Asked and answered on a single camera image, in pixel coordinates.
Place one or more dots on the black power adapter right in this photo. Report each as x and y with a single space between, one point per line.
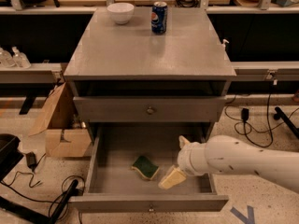
244 114

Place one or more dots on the grey wooden cabinet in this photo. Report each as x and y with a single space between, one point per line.
187 61

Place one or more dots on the blue Pepsi can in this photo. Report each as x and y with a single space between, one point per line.
159 17

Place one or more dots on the open grey middle drawer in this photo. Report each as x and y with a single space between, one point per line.
112 186

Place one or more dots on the black power adapter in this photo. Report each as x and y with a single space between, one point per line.
244 114
31 160

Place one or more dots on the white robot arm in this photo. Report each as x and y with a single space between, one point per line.
225 155

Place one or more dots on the brown cardboard box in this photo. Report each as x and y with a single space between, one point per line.
64 135

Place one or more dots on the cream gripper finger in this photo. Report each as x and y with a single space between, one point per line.
173 177
183 141

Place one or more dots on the green and yellow sponge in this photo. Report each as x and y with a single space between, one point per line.
145 168

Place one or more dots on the black power adapter left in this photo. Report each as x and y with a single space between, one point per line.
31 160

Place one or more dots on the white ceramic bowl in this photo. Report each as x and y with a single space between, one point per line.
121 13

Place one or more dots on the black stand leg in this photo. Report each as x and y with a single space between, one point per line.
33 216

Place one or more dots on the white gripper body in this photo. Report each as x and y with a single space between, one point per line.
186 158

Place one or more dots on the clear sanitizer bottle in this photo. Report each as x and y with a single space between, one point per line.
6 59
20 59

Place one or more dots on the closed grey top drawer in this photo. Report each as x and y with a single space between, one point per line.
102 109

